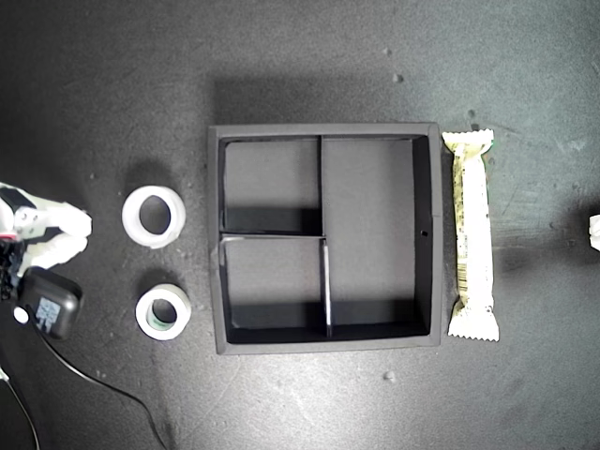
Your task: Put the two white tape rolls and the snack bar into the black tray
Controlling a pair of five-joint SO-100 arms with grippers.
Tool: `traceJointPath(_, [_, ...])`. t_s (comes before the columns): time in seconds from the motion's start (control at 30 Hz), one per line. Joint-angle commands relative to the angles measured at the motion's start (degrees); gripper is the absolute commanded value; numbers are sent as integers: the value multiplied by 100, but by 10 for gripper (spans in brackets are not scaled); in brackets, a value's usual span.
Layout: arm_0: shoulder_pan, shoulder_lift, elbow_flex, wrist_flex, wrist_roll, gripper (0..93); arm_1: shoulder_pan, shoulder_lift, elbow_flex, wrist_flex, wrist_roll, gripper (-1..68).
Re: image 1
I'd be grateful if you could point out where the wide white tape roll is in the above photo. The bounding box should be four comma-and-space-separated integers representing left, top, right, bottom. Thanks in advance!
121, 184, 188, 250

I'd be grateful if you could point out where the snack bar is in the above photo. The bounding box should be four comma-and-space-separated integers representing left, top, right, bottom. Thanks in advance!
441, 129, 501, 344

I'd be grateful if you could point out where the white tape roll, green core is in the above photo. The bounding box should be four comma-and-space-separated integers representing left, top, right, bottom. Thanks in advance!
134, 282, 193, 341

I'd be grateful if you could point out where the black tray with wells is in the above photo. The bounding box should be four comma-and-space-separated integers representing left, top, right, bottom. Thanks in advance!
206, 122, 444, 358

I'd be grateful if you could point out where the black camera cable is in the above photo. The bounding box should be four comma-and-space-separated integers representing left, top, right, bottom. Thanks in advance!
27, 321, 173, 450

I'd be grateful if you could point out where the thin cable at table edge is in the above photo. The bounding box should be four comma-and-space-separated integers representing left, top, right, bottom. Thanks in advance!
0, 363, 42, 450

